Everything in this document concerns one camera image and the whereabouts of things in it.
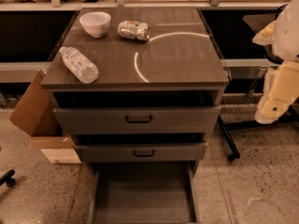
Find black chair with wheeled base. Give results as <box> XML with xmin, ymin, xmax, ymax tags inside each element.
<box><xmin>216</xmin><ymin>4</ymin><xmax>299</xmax><ymax>162</ymax></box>

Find white ceramic bowl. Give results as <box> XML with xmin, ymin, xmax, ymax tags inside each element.
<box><xmin>79</xmin><ymin>12</ymin><xmax>111</xmax><ymax>37</ymax></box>

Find middle grey drawer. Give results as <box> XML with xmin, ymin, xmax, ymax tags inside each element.
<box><xmin>75</xmin><ymin>133</ymin><xmax>207</xmax><ymax>162</ymax></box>

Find top grey drawer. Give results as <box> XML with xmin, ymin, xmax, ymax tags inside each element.
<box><xmin>54</xmin><ymin>91</ymin><xmax>220</xmax><ymax>135</ymax></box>

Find crushed aluminium can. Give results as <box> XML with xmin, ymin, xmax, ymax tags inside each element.
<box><xmin>118</xmin><ymin>21</ymin><xmax>150</xmax><ymax>41</ymax></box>

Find clear plastic water bottle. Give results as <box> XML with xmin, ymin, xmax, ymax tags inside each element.
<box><xmin>60</xmin><ymin>47</ymin><xmax>98</xmax><ymax>84</ymax></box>

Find grey drawer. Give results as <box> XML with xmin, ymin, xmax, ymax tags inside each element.
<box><xmin>54</xmin><ymin>91</ymin><xmax>220</xmax><ymax>135</ymax></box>
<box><xmin>75</xmin><ymin>133</ymin><xmax>207</xmax><ymax>162</ymax></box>

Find brown cardboard box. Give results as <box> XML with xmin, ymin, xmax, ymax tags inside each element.
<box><xmin>9</xmin><ymin>70</ymin><xmax>81</xmax><ymax>164</ymax></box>

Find open bottom drawer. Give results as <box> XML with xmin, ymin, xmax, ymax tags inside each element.
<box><xmin>88</xmin><ymin>161</ymin><xmax>200</xmax><ymax>224</ymax></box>

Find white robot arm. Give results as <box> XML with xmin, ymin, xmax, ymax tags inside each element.
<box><xmin>252</xmin><ymin>0</ymin><xmax>299</xmax><ymax>124</ymax></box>

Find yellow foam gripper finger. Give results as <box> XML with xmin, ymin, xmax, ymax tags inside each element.
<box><xmin>254</xmin><ymin>62</ymin><xmax>299</xmax><ymax>124</ymax></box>

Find black office chair caster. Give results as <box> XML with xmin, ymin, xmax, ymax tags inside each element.
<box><xmin>0</xmin><ymin>170</ymin><xmax>16</xmax><ymax>187</ymax></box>

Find dark wooden drawer cabinet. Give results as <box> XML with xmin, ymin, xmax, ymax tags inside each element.
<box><xmin>40</xmin><ymin>6</ymin><xmax>233</xmax><ymax>224</ymax></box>

